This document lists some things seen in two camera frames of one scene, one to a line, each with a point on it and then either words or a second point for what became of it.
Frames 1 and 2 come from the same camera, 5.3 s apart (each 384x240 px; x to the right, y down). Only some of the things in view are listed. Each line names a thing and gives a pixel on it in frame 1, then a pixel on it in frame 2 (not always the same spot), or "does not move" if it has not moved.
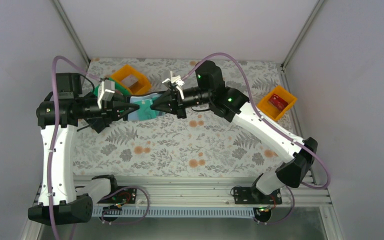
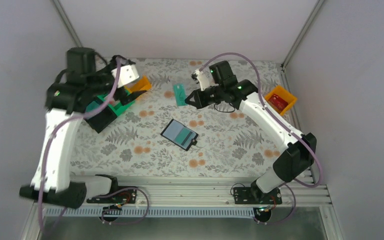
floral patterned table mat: (200, 143) does not move
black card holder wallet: (151, 95) to (180, 134)
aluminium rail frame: (182, 191) does not move
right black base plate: (251, 195) does not move
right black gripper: (179, 102) to (202, 97)
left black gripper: (108, 109) to (123, 96)
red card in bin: (278, 102) does not move
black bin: (98, 124) does not move
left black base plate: (125, 196) does not move
